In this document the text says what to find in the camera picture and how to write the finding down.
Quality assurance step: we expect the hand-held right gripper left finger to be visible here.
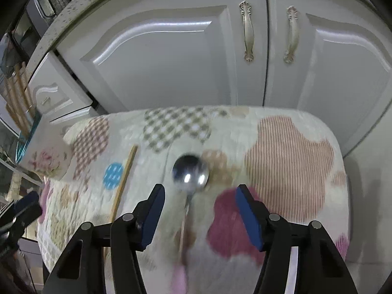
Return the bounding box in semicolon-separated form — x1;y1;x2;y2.
43;184;166;294

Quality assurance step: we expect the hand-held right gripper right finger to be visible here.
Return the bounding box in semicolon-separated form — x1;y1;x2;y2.
235;184;359;294

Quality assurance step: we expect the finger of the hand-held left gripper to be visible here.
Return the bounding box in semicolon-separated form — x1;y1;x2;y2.
0;219;29;252
9;191;43;231

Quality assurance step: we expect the white floral utensil holder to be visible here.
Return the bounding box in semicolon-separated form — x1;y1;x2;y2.
15;110;73;182

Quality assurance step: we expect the long bamboo chopstick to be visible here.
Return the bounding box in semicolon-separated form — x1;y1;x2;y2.
103;145;138;262

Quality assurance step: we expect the metal spoon with pink handle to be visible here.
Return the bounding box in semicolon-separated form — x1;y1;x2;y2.
171;154;210;294

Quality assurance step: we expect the group of wooden chopsticks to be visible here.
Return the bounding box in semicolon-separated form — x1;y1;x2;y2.
2;61;39;135

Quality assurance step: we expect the patchwork patterned blanket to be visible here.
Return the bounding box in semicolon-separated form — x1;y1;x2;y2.
37;106;351;294

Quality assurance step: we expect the white drawer front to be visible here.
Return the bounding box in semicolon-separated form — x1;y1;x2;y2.
27;52;94;121

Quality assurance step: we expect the white cabinet door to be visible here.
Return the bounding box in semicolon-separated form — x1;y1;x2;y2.
55;0;268;117
266;0;392;155

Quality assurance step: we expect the speckled countertop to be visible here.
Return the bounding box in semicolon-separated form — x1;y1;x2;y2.
24;0;144;68

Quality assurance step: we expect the ornate metal cabinet handle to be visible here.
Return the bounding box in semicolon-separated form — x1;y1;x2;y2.
239;1;255;62
283;5;300;65

